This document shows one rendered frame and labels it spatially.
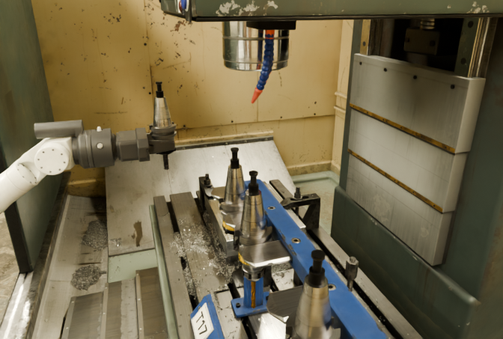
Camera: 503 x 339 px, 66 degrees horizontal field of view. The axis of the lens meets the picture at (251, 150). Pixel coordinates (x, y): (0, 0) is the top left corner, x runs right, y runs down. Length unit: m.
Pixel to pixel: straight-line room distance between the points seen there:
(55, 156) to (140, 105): 1.10
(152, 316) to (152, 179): 0.86
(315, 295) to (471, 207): 0.72
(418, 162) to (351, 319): 0.71
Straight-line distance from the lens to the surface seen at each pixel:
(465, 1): 0.82
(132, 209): 1.82
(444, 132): 1.06
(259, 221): 0.63
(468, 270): 1.17
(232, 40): 0.90
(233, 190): 0.72
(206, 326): 0.89
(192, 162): 1.99
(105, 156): 0.92
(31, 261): 1.40
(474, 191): 1.09
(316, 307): 0.46
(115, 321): 1.25
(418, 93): 1.12
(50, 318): 1.43
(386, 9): 0.72
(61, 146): 0.92
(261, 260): 0.60
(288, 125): 2.19
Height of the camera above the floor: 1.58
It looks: 21 degrees down
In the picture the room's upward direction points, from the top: straight up
